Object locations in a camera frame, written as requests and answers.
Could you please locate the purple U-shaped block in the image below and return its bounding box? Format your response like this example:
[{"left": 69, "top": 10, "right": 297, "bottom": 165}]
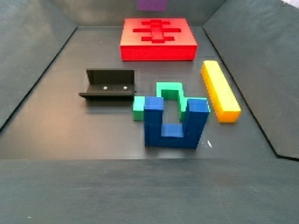
[{"left": 136, "top": 0, "right": 168, "bottom": 11}]

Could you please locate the black angle fixture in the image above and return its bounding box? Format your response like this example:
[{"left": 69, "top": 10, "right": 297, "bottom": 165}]
[{"left": 78, "top": 68, "right": 136, "bottom": 99}]

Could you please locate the red board with cutouts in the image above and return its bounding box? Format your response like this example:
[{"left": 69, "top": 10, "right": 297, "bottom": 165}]
[{"left": 118, "top": 18, "right": 197, "bottom": 61}]

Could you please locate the blue U-shaped block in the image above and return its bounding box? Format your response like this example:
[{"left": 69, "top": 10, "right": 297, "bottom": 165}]
[{"left": 144, "top": 96, "right": 210, "bottom": 149}]

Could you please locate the yellow long bar block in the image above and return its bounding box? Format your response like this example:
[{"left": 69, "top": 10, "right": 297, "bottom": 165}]
[{"left": 200, "top": 60, "right": 241, "bottom": 123}]

